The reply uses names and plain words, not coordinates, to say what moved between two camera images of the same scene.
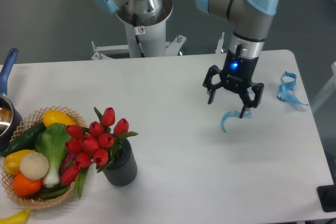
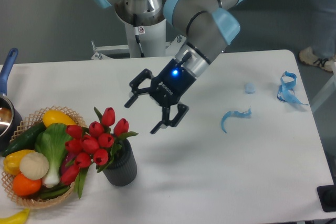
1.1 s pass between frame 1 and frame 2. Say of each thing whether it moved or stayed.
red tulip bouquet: stayed
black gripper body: moved
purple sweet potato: stayed
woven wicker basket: stayed
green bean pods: stayed
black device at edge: stayed
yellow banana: stayed
